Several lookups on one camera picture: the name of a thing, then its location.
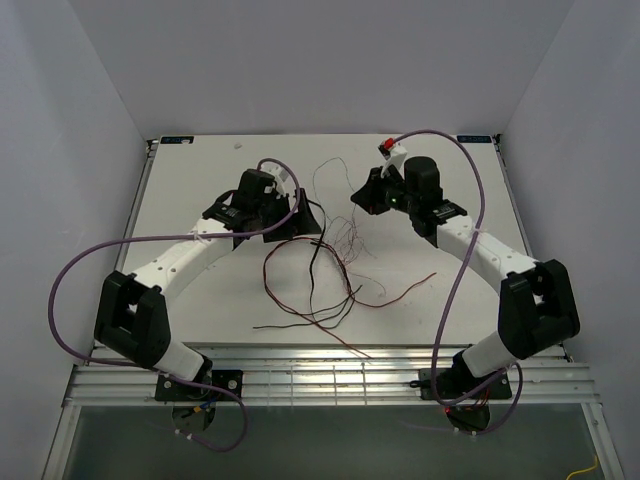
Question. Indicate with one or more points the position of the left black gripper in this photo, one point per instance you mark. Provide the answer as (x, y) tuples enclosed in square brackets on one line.
[(305, 221)]

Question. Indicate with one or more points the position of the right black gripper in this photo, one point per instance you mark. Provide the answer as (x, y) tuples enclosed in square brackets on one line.
[(368, 197)]

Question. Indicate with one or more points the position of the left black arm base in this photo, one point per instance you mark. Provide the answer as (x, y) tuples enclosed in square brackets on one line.
[(194, 408)]

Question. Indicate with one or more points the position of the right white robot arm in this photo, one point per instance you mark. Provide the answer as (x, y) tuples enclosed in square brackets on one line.
[(536, 309)]

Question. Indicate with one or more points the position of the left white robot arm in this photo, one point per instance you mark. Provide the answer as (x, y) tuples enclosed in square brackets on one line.
[(133, 313)]

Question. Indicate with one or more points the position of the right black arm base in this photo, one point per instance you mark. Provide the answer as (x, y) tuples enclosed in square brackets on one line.
[(473, 414)]

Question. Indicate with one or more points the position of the right blue corner label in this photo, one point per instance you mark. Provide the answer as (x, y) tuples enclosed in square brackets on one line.
[(475, 139)]

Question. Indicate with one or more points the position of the blue corner label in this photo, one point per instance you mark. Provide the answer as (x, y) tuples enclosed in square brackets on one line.
[(176, 140), (475, 139)]

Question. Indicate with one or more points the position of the left blue corner label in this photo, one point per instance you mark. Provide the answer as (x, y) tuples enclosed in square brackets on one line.
[(176, 140)]

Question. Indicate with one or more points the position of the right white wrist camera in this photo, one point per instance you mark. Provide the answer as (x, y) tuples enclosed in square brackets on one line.
[(394, 155)]

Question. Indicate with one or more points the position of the aluminium rail frame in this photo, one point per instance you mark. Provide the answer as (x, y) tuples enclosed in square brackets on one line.
[(318, 410)]

